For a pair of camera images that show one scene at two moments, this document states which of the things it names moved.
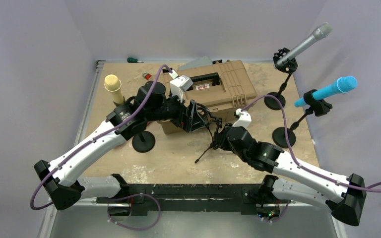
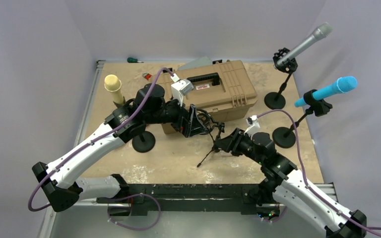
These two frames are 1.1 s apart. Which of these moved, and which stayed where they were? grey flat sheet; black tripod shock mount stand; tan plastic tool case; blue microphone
Moved: black tripod shock mount stand
Stayed: grey flat sheet; blue microphone; tan plastic tool case
